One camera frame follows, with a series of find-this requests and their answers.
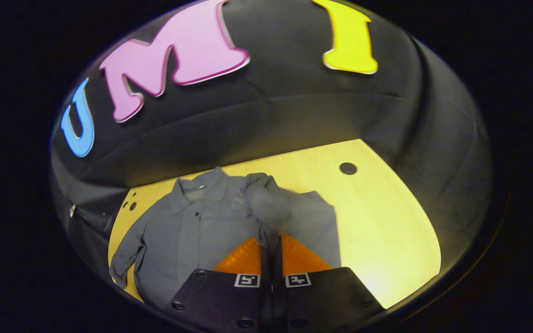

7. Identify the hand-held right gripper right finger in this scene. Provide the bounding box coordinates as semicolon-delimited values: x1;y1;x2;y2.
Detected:
272;233;385;332

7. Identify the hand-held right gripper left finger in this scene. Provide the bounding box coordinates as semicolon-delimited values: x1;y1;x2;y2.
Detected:
162;237;273;332

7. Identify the grey button-up shirt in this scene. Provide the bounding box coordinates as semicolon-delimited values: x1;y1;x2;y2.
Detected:
109;166;342;310

